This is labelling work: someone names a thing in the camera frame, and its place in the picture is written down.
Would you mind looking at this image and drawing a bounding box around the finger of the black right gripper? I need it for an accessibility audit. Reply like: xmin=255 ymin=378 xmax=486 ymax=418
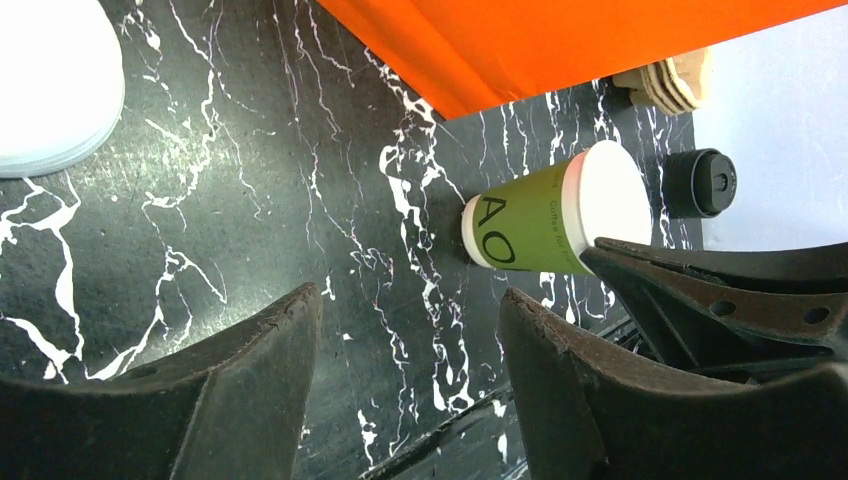
xmin=580 ymin=238 xmax=847 ymax=383

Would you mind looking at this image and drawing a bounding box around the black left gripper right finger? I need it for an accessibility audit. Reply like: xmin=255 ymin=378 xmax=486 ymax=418
xmin=499 ymin=288 xmax=847 ymax=479

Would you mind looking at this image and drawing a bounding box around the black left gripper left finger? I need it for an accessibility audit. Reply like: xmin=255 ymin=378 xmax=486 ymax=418
xmin=1 ymin=283 xmax=323 ymax=479

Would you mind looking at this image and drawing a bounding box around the brown pulp cup carrier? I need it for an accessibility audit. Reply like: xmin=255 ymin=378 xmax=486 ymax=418
xmin=612 ymin=47 xmax=713 ymax=116

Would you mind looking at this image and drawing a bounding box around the orange paper bag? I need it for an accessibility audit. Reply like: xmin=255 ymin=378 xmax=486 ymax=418
xmin=325 ymin=0 xmax=836 ymax=119

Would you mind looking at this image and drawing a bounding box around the white lid stack upper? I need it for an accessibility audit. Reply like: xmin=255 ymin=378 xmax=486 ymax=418
xmin=1 ymin=1 xmax=125 ymax=179

